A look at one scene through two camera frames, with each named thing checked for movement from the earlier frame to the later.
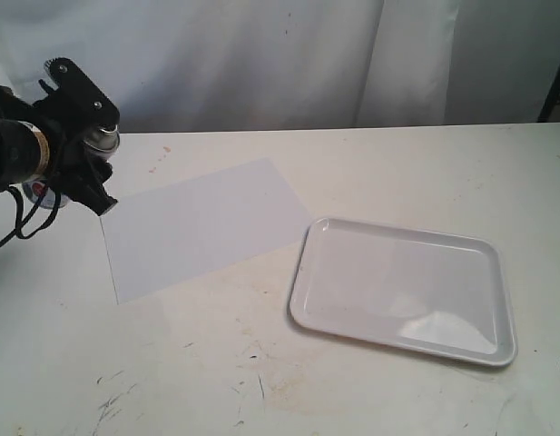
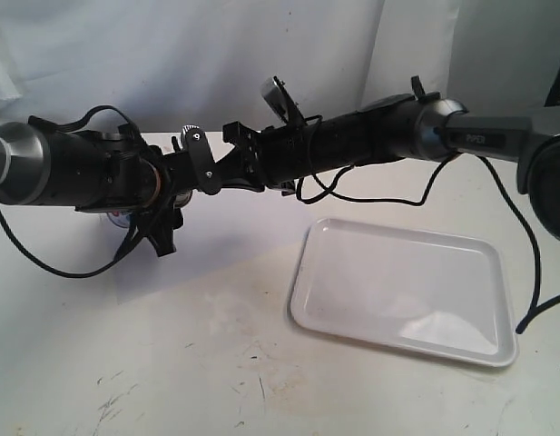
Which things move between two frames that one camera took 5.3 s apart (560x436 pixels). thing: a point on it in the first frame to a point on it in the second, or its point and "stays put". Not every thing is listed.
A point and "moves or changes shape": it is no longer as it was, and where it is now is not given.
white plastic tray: x=437 y=293 stays put
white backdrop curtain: x=189 y=65 stays put
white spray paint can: x=103 y=140 moves or changes shape
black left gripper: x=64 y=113 to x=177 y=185
